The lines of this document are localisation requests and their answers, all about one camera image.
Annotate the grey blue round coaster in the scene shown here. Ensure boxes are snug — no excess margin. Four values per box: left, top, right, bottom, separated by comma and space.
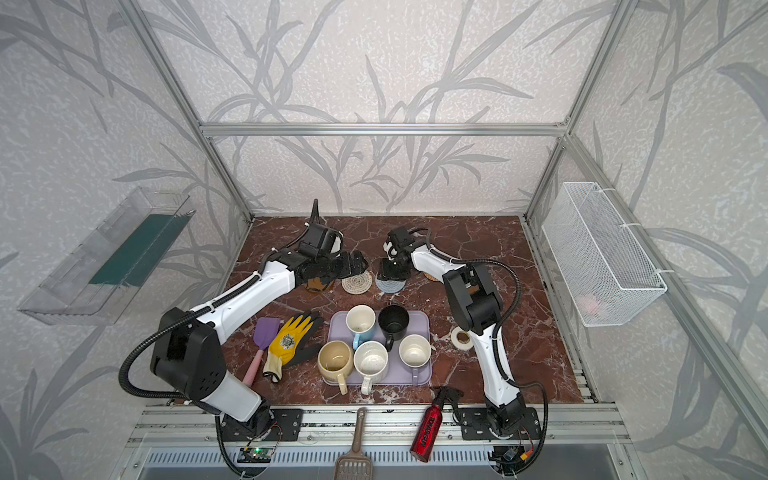
375, 278, 407, 295

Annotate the brown wooden coaster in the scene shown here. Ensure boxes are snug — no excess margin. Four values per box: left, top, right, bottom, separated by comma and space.
306, 277, 334, 294

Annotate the white woven spiral coaster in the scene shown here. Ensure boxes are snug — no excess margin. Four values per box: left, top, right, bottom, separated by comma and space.
341, 271, 373, 295

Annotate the black mug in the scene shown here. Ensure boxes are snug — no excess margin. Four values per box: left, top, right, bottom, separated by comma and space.
378, 305, 410, 351

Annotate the white mug blue outside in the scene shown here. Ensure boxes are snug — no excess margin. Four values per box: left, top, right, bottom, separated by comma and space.
346, 305, 377, 350

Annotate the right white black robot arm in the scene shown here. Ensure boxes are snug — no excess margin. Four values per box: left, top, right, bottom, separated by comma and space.
384, 227, 548, 446

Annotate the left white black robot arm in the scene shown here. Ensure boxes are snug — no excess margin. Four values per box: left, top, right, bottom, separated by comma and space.
118, 223, 368, 432

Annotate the yellow black work glove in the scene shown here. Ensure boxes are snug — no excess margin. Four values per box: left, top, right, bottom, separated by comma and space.
263, 311, 325, 384

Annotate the white tape roll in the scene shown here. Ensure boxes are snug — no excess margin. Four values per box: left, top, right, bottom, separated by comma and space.
450, 326, 473, 351

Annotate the purple pink spatula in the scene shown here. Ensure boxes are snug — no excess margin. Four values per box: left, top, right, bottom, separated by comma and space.
243, 317, 281, 387

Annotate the white mug front centre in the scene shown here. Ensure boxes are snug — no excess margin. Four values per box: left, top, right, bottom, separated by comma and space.
353, 340, 389, 395

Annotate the beige mug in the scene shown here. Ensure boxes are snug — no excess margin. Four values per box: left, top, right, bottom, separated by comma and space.
317, 340, 354, 395

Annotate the red spray bottle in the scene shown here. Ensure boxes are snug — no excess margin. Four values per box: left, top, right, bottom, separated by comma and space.
410, 386, 463, 463

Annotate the green mat in shelf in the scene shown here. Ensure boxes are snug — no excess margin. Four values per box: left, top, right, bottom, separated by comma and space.
89, 212, 192, 287

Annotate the pink object in basket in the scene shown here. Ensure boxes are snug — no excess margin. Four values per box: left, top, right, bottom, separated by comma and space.
576, 293, 606, 318

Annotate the brown litter scoop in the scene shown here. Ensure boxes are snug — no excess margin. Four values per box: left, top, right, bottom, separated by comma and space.
333, 407, 374, 480

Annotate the green lit circuit board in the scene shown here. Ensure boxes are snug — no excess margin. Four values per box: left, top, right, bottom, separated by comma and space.
236, 446, 276, 465

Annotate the white mug lavender handle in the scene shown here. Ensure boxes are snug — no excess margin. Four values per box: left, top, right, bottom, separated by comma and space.
398, 334, 432, 386

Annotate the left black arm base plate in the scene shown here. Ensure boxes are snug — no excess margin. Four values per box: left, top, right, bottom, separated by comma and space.
219, 406, 304, 442

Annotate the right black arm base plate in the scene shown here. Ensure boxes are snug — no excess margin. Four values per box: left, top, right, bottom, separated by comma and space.
453, 403, 542, 441

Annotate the white wire mesh basket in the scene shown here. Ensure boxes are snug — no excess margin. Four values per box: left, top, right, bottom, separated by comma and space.
542, 182, 667, 327

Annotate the right circuit board with wires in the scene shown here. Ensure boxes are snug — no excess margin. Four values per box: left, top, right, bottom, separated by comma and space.
488, 444, 534, 468

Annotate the clear plastic wall shelf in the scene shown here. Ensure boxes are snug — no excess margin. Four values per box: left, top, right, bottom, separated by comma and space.
19, 187, 196, 326

